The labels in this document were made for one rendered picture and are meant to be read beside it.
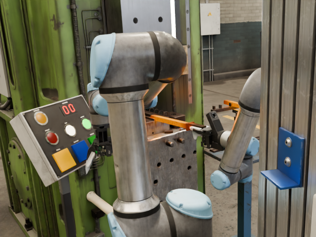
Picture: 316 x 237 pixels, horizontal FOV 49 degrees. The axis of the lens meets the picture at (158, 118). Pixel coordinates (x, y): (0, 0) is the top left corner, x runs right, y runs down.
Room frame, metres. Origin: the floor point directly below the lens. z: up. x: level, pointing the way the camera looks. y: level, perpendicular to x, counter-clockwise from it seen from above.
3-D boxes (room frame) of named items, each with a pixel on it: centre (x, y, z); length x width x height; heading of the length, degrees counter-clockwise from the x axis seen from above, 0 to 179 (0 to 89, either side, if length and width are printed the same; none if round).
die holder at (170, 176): (1.97, 0.10, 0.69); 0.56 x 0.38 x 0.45; 36
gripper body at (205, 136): (1.43, -0.24, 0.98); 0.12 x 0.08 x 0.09; 36
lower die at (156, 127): (1.93, 0.14, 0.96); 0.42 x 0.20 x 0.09; 36
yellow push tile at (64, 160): (1.21, 0.36, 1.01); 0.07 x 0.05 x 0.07; 151
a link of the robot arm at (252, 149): (1.31, -0.34, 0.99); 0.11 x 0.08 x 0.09; 36
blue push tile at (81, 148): (1.30, 0.31, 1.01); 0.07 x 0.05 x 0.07; 151
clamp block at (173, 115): (1.91, -0.09, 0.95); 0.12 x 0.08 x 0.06; 36
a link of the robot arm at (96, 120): (1.23, 0.21, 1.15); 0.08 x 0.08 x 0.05
